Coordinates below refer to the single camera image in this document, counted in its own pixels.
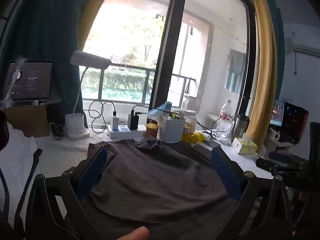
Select dark tablet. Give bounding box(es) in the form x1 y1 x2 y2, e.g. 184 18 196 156
5 60 53 103

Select black looped cable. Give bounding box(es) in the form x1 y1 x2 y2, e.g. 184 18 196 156
196 115 238 140

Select clear water bottle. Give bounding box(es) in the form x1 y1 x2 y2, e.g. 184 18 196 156
215 99 233 136

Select hanging teal towel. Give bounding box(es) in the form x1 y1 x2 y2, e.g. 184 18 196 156
224 49 247 94

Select grey printed t-shirt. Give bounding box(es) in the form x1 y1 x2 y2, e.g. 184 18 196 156
75 137 240 240

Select yellow curtain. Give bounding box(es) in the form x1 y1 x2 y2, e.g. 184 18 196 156
246 0 278 153

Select small black gadget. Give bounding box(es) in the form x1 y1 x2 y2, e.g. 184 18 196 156
51 123 64 140

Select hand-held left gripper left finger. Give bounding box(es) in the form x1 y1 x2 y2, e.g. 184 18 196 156
25 146 118 240

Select brown cardboard box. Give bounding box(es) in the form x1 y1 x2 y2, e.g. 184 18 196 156
4 105 50 138

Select steel tumbler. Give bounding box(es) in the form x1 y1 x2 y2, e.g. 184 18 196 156
230 114 250 143

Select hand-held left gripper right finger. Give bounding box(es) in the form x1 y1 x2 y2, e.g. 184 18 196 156
211 146 300 240

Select white desk lamp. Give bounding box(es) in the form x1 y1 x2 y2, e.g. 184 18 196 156
65 50 112 140

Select yellow tissue box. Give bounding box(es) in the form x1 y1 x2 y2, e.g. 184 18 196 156
234 133 258 155

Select white garment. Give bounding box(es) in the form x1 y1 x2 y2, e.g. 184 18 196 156
0 127 42 230

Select white perforated basket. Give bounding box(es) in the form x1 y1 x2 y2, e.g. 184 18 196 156
157 116 186 143

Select yellow packet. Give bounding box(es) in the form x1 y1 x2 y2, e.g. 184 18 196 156
181 132 207 143

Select black charger cable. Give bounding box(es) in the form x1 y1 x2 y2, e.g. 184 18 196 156
89 99 117 133
131 104 151 117

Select black glossy computer case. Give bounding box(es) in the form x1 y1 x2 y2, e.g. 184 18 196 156
284 102 309 145

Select dark sliding door frame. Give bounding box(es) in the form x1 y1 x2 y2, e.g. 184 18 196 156
149 0 188 111

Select clear jar with yellow pieces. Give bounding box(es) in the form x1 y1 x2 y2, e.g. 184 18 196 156
184 116 197 133

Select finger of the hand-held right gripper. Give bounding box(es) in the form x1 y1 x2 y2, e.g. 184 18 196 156
255 157 300 175
269 151 303 166

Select white power strip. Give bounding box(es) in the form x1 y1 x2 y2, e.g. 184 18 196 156
107 124 147 138

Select blue face mask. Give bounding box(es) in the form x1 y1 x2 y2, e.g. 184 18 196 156
147 101 173 118

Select grey window frame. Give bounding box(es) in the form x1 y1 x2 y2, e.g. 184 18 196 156
80 65 156 105

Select computer monitor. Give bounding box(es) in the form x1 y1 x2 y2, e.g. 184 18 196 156
269 99 285 128

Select teal curtain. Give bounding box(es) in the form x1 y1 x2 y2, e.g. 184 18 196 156
0 0 118 133

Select red round can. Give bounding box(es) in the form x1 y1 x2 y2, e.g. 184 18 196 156
146 123 159 138

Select person's left hand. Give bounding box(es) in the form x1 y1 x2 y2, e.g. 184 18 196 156
119 226 150 240

